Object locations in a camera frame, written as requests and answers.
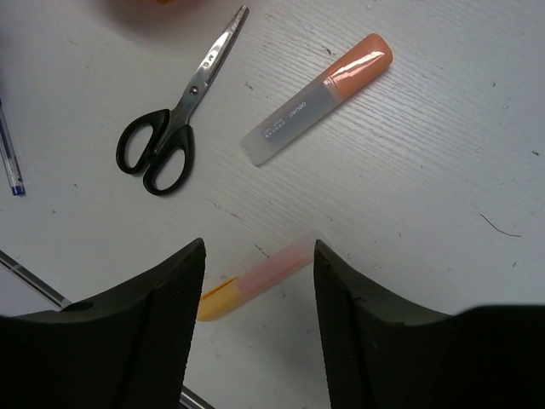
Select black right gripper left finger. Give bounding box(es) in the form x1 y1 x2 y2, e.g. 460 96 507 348
1 239 206 408

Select blue ballpoint pen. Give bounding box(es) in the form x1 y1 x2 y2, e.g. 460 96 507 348
0 107 26 196

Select pink yellow highlighter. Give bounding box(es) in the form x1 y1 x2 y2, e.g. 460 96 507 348
197 232 320 322

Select orange capped white highlighter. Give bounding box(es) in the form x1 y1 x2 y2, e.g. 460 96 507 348
240 33 393 166

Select black handled scissors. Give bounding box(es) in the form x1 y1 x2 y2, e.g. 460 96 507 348
116 5 250 196

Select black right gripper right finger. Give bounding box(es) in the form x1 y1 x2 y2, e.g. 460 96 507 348
313 241 544 408

